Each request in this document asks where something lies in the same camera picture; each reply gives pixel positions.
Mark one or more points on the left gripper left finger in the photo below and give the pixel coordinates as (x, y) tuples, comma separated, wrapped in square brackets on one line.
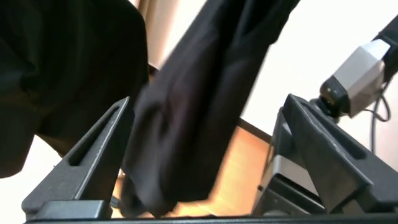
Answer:
[(87, 174)]

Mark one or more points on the black garment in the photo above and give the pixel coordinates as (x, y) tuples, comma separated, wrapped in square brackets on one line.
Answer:
[(192, 109)]

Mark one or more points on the beige curtain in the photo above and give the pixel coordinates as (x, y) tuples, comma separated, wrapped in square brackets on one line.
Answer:
[(155, 31)]

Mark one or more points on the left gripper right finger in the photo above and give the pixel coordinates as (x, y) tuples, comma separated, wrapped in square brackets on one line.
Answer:
[(342, 180)]

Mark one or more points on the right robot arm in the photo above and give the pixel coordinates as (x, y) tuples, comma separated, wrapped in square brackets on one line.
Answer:
[(360, 71)]

